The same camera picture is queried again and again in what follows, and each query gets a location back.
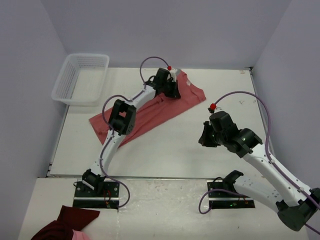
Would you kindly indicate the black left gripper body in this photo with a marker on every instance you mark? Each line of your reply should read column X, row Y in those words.
column 169, row 88

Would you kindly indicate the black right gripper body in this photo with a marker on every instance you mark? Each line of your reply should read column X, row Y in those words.
column 210, row 138

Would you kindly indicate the salmon red t-shirt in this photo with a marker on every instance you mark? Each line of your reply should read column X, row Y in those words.
column 162, row 108

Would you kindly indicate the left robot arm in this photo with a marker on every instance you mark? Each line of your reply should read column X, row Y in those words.
column 122, row 121

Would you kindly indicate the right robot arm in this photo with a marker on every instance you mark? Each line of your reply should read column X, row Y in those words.
column 293, row 201

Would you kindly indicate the white plastic laundry basket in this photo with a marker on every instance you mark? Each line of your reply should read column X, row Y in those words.
column 81, row 79

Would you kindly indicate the dark maroon t-shirt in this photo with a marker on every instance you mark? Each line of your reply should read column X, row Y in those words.
column 69, row 219

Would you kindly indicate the pink cloth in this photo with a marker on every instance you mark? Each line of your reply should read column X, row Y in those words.
column 80, row 235

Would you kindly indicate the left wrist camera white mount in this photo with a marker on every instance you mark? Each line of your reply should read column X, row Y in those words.
column 174, row 72

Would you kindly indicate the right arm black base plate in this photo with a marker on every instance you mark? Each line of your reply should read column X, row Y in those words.
column 223, row 200

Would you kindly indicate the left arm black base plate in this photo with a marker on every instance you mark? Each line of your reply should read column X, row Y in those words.
column 86, row 198

